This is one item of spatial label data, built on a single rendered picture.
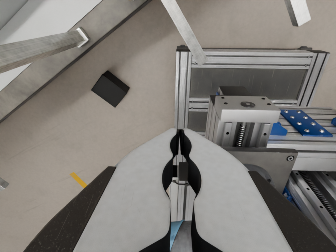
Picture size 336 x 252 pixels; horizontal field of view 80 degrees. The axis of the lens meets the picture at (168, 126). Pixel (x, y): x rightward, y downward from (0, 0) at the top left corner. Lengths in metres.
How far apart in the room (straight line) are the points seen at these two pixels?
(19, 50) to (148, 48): 1.04
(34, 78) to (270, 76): 1.20
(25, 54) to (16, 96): 0.50
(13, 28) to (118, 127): 1.00
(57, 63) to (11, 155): 1.62
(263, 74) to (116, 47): 0.95
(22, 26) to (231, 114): 0.81
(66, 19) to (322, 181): 1.00
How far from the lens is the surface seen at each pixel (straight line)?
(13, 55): 0.49
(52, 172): 2.29
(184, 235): 0.42
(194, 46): 0.61
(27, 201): 2.77
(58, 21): 0.91
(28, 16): 0.96
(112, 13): 0.75
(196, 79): 1.27
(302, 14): 0.63
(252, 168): 0.52
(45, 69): 0.88
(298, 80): 1.46
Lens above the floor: 1.42
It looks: 60 degrees down
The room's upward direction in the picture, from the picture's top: 175 degrees counter-clockwise
